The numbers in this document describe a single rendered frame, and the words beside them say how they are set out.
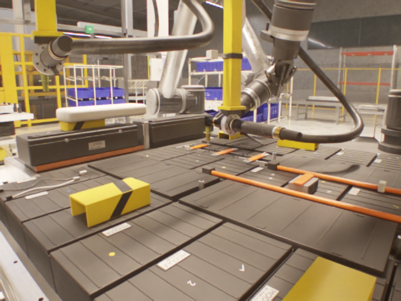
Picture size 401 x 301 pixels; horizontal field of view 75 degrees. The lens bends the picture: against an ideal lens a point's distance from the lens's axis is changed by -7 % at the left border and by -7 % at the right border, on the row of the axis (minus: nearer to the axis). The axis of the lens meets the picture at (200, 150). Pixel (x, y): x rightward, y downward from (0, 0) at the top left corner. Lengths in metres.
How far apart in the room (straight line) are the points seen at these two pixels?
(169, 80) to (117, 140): 1.01
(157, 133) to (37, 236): 0.80
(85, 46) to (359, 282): 0.55
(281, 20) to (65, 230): 0.70
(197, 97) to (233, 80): 1.19
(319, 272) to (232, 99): 0.82
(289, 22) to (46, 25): 0.65
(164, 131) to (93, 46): 0.78
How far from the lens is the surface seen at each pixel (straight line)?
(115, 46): 0.55
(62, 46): 0.59
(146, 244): 0.48
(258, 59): 1.60
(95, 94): 7.04
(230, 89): 1.07
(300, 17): 0.80
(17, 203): 0.73
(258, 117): 3.93
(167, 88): 2.08
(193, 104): 2.24
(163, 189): 0.69
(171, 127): 1.30
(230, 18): 1.11
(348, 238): 0.54
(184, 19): 1.87
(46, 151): 1.01
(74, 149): 1.05
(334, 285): 0.35
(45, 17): 0.90
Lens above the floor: 1.26
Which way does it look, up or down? 13 degrees down
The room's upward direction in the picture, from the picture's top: straight up
